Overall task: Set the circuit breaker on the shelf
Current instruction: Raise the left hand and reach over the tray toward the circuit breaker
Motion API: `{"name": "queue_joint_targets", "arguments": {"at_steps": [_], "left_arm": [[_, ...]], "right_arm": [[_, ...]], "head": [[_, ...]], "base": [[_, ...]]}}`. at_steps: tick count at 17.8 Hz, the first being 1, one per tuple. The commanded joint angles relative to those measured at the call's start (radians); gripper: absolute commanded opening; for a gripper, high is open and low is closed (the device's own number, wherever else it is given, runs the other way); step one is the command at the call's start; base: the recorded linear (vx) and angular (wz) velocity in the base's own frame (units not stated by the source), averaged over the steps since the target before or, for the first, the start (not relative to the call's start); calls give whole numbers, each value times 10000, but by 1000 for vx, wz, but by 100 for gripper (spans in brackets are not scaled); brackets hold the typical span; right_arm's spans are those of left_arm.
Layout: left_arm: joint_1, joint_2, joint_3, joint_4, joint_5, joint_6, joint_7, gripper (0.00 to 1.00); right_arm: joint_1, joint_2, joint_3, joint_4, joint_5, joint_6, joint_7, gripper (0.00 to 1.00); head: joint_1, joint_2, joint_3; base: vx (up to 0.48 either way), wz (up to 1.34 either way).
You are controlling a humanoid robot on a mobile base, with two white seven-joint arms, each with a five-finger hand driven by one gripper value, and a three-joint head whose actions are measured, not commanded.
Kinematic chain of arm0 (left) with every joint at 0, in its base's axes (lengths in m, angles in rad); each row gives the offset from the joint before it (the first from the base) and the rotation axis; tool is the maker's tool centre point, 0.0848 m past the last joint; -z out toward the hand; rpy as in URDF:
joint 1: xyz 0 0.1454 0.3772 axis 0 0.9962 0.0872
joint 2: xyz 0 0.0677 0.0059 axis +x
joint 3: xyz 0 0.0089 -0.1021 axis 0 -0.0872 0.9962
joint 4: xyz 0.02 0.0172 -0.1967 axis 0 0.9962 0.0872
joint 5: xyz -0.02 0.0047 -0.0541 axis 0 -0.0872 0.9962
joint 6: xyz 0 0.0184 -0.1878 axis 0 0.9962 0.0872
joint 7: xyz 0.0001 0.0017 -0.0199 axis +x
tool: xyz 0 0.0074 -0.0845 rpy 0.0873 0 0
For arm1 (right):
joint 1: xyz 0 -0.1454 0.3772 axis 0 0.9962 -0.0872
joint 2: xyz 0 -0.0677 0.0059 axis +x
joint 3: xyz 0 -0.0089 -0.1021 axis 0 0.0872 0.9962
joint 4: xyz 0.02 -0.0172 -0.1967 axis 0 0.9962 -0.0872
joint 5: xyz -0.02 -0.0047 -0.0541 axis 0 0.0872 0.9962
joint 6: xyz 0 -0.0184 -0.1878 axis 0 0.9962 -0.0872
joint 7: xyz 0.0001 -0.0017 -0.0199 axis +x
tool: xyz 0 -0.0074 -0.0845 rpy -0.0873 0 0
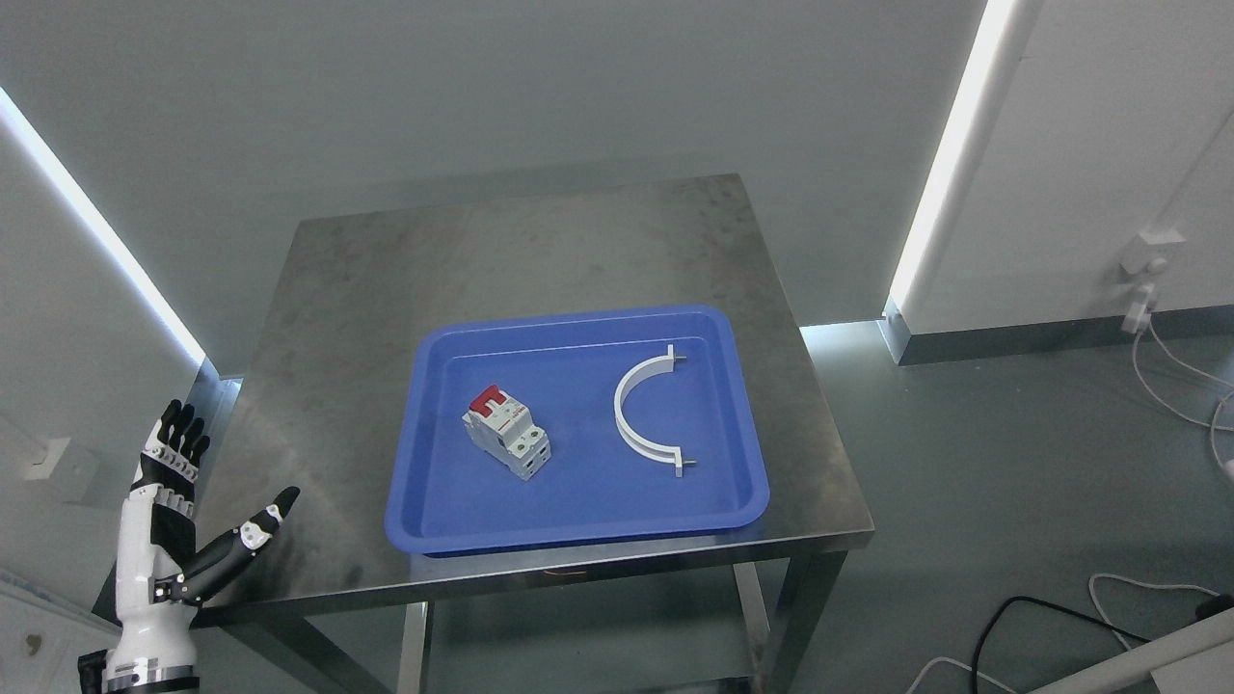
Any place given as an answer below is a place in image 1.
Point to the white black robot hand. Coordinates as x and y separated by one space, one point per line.
162 576

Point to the white red circuit breaker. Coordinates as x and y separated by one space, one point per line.
503 427

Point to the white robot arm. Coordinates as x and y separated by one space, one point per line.
138 677

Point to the stainless steel table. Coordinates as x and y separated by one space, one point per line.
324 400

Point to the blue plastic tray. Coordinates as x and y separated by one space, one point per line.
448 497

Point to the white curved pipe clamp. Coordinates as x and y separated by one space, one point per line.
639 416

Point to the white cabinet with pole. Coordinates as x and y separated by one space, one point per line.
1178 668

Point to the white wall plate left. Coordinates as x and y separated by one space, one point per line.
54 466

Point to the white wall socket adapter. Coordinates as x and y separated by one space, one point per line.
1146 257

